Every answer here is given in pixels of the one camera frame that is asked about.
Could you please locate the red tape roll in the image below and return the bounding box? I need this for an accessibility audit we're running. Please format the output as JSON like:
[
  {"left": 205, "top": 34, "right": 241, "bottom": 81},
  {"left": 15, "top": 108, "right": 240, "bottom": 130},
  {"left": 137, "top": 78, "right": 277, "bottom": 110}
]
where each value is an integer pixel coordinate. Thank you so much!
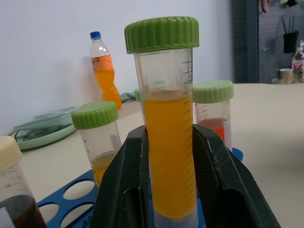
[{"left": 259, "top": 0, "right": 272, "bottom": 14}]

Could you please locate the light green cloth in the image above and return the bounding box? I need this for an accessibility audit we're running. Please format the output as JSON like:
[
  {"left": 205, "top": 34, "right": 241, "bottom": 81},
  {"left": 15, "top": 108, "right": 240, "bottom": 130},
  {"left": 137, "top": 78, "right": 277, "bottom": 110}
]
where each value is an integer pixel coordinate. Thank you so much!
[{"left": 120, "top": 92, "right": 139, "bottom": 104}]

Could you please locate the clear plastic water bottle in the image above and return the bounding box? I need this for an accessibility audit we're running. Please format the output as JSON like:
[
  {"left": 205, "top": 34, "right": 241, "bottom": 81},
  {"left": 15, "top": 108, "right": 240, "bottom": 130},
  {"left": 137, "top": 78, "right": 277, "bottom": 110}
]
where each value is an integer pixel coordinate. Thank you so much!
[{"left": 291, "top": 47, "right": 304, "bottom": 84}]

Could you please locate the paper cup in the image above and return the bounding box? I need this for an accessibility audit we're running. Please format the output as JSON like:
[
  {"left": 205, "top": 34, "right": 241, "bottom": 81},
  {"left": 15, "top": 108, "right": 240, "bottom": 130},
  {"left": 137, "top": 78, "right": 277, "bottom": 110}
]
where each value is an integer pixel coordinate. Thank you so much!
[{"left": 278, "top": 68, "right": 294, "bottom": 85}]

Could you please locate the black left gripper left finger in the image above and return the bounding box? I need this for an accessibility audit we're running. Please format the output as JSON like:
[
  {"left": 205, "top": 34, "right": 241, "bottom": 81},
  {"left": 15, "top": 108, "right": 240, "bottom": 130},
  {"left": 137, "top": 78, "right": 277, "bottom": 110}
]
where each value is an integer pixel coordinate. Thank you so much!
[{"left": 91, "top": 125, "right": 153, "bottom": 228}]

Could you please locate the light green plastic tray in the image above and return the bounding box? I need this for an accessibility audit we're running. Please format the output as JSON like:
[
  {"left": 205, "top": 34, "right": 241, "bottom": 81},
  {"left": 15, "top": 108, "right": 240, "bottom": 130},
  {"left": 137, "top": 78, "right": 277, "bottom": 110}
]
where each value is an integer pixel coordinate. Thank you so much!
[{"left": 4, "top": 106, "right": 77, "bottom": 151}]

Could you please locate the blue test tube rack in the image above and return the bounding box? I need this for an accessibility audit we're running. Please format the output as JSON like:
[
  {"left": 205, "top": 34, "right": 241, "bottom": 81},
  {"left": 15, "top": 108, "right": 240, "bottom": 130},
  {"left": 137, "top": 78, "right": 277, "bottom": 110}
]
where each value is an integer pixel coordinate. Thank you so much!
[{"left": 37, "top": 147, "right": 244, "bottom": 228}]

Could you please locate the black tool holder cup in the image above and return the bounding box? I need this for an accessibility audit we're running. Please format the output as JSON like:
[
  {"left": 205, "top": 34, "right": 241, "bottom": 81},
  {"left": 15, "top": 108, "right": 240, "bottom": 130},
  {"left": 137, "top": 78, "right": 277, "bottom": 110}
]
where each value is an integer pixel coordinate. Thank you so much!
[{"left": 282, "top": 30, "right": 299, "bottom": 54}]

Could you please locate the cream-capped tube, dark brown liquid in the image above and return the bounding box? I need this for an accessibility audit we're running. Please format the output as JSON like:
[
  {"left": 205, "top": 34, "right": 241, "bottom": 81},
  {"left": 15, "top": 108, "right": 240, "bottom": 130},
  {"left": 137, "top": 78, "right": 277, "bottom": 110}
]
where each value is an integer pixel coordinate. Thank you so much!
[{"left": 0, "top": 135, "right": 47, "bottom": 228}]

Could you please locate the green-capped tube, red liquid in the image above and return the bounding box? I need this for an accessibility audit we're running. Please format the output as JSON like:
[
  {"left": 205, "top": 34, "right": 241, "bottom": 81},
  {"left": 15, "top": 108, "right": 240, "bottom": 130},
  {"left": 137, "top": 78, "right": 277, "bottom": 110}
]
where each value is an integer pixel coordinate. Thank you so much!
[{"left": 192, "top": 80, "right": 235, "bottom": 152}]

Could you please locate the orange soda bottle, blue cap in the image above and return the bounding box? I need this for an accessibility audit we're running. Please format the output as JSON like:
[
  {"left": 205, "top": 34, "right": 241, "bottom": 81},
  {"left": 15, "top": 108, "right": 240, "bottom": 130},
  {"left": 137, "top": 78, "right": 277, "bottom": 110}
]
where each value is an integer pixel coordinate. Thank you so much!
[{"left": 89, "top": 31, "right": 123, "bottom": 111}]

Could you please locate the grey pegboard panel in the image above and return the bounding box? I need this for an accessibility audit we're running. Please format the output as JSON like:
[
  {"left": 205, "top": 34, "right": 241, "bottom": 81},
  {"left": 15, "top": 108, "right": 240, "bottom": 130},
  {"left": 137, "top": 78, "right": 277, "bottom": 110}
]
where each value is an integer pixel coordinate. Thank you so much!
[{"left": 231, "top": 0, "right": 304, "bottom": 84}]

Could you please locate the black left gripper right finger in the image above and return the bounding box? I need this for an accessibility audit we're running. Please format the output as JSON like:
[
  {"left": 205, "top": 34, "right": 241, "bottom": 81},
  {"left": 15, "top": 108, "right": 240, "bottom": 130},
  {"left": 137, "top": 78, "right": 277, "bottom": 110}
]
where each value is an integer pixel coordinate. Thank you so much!
[{"left": 192, "top": 123, "right": 281, "bottom": 228}]

